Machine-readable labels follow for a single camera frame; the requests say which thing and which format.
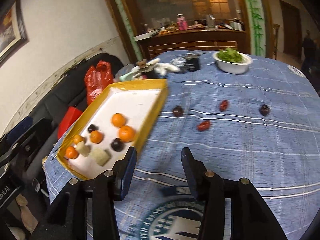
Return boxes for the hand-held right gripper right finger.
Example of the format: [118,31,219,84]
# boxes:
[181,147,288,240]

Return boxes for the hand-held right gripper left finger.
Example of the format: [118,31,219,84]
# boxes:
[37,146,138,240]

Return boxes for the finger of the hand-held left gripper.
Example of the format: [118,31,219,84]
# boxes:
[5,126,32,142]
[12,118,54,155]

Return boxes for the large white peeled chunk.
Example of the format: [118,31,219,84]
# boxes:
[89,148,111,167]

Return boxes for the small white peeled chunk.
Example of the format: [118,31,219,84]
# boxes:
[76,142,90,157]

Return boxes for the yellow cardboard box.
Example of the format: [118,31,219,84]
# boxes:
[57,79,168,180]

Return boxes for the red box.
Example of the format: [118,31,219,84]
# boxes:
[57,106,83,140]

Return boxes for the black sofa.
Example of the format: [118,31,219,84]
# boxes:
[15,52,125,193]

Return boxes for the blue plaid tablecloth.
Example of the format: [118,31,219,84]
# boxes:
[44,50,320,240]

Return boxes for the red plastic bag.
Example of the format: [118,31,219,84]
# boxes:
[84,60,114,105]

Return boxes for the framed picture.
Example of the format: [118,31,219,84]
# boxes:
[0,0,28,65]

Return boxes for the white gloves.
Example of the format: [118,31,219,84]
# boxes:
[147,58,180,75]

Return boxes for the black box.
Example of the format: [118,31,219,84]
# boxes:
[185,54,201,72]

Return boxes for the white bowl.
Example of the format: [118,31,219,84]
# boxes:
[213,51,252,74]

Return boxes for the green lettuce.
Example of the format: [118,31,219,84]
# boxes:
[217,47,244,63]

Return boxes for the wooden sideboard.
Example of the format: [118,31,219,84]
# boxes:
[135,27,247,58]

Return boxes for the pink bottle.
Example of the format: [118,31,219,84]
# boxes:
[176,14,188,30]

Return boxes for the wooden chair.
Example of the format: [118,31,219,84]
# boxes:
[272,24,280,60]

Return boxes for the dark hanging jacket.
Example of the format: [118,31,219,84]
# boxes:
[301,30,316,70]

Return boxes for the wooden door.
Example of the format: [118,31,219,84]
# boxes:
[279,0,300,54]

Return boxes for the bamboo wall painting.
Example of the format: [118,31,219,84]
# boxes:
[244,0,266,55]

